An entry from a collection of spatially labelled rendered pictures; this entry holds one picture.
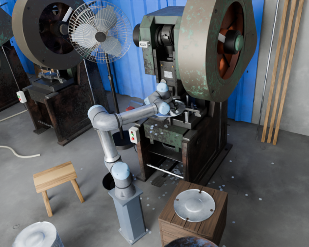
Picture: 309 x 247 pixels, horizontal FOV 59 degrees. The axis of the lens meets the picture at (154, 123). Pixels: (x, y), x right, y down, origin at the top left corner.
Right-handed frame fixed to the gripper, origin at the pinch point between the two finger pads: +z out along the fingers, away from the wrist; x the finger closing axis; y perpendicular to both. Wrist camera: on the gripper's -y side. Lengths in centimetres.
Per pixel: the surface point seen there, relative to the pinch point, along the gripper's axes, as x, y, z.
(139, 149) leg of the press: -23, -34, 34
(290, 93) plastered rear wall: 108, 69, 87
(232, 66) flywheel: 47, 34, -11
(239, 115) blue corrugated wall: 89, 17, 119
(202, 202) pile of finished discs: -51, 40, 25
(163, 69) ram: 25.9, -14.0, -21.5
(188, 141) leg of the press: -12.4, 16.1, 13.5
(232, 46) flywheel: 34, 41, -43
